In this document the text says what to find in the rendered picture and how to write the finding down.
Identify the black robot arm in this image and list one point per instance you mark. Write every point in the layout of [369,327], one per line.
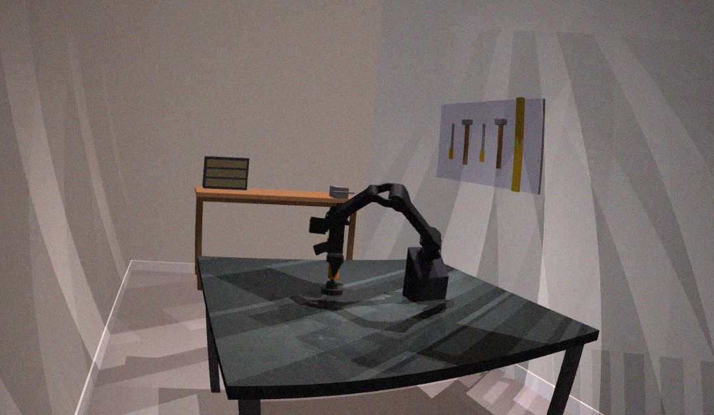
[336,219]

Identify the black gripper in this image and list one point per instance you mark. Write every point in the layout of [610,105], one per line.
[335,258]

